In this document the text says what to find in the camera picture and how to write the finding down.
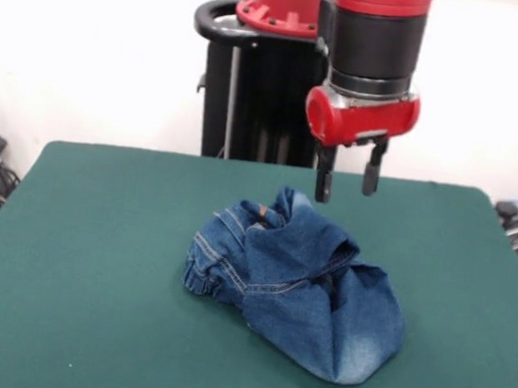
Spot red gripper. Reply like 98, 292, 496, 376
294, 74, 424, 214

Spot blue denim jeans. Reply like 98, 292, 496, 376
171, 175, 419, 388

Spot dark green table cloth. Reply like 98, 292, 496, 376
0, 133, 518, 388

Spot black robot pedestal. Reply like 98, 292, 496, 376
180, 0, 340, 170

